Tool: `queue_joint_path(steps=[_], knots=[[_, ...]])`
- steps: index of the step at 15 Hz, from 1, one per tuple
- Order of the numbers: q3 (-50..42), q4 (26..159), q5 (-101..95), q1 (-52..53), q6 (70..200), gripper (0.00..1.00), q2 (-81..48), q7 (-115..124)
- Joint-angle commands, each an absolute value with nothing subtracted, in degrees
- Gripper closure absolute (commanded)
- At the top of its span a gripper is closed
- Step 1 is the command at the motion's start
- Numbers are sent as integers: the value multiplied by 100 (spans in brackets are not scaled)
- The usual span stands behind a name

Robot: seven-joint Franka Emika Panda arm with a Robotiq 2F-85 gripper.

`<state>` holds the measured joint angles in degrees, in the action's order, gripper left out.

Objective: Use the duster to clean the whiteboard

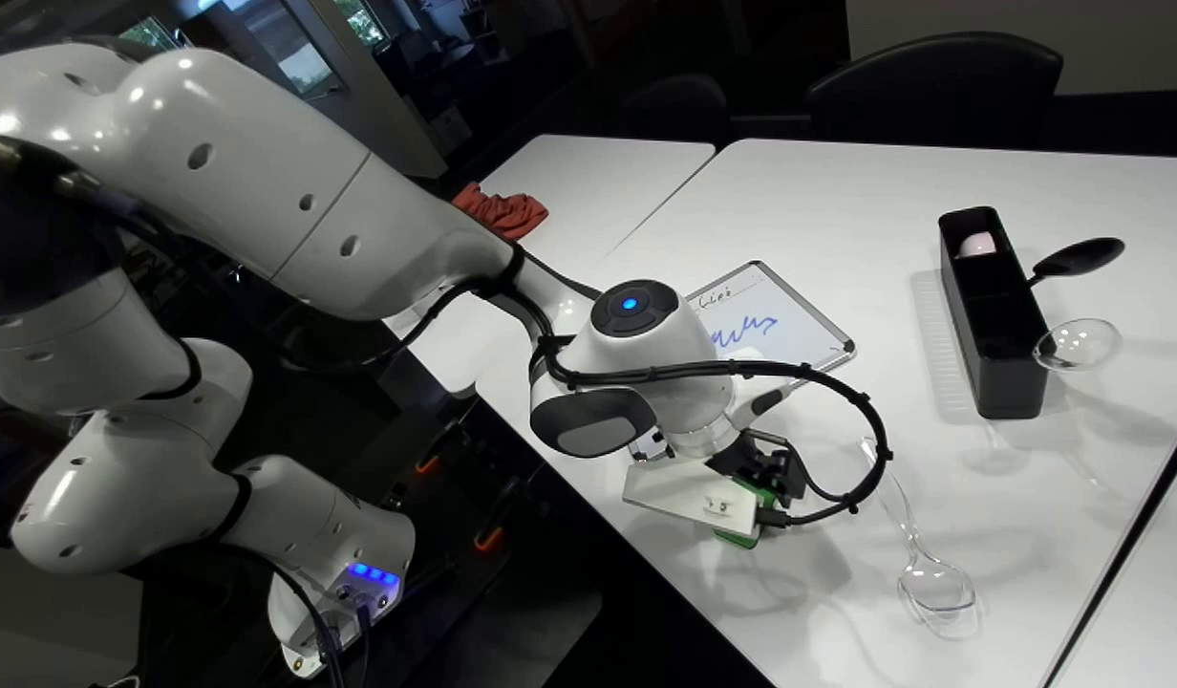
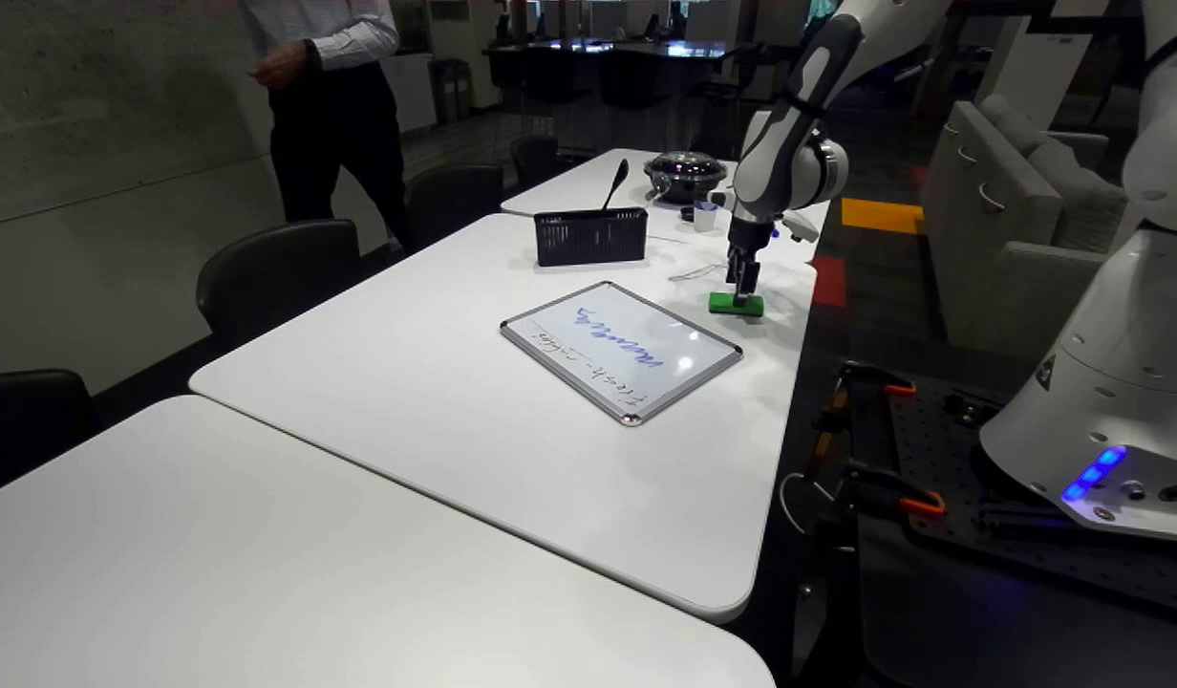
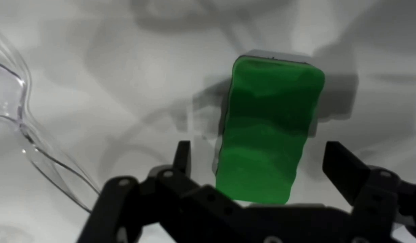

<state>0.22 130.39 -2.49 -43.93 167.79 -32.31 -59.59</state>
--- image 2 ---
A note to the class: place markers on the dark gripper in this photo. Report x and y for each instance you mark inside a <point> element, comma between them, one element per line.
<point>746,245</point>

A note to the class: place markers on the green whiteboard duster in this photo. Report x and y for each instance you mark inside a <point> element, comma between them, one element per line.
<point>733,308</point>

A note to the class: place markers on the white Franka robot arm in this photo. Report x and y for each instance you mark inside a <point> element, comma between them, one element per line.
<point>1126,367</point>

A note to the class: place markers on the small metal-framed whiteboard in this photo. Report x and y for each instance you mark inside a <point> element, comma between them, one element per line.
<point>619,349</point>

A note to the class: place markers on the bystander hand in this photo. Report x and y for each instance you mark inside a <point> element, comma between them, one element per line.
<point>282,64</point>

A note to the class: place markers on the black rectangular box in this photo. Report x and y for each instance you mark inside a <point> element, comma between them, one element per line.
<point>591,238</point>

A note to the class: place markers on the black marker pen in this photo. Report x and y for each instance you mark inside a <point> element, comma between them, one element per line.
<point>612,185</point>

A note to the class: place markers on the black office chair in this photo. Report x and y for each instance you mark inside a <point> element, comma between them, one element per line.
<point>29,421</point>
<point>454,203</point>
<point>275,271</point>
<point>536,158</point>

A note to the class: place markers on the white armchair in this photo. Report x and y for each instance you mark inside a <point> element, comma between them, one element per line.
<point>1023,231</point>

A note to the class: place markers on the dark waste bin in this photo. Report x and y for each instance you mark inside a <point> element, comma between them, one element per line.
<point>451,88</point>

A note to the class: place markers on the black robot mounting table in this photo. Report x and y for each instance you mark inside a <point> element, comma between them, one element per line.
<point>1031,596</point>

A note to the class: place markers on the person in white shirt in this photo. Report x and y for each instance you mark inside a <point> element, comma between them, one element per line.
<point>335,126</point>

